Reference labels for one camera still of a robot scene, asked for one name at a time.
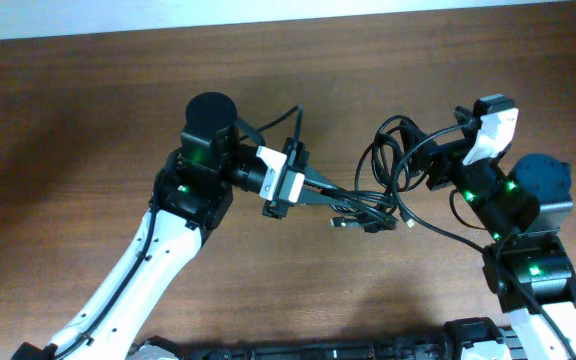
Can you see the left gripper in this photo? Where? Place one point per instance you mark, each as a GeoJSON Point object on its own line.
{"type": "Point", "coordinates": [297, 163]}

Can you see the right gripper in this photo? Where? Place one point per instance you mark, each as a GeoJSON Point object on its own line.
{"type": "Point", "coordinates": [448, 157]}

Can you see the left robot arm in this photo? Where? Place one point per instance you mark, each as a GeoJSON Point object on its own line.
{"type": "Point", "coordinates": [191, 194]}

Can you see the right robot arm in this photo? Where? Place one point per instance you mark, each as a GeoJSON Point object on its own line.
{"type": "Point", "coordinates": [526, 266]}

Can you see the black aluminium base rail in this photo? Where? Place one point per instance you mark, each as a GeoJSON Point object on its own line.
{"type": "Point", "coordinates": [472, 338]}

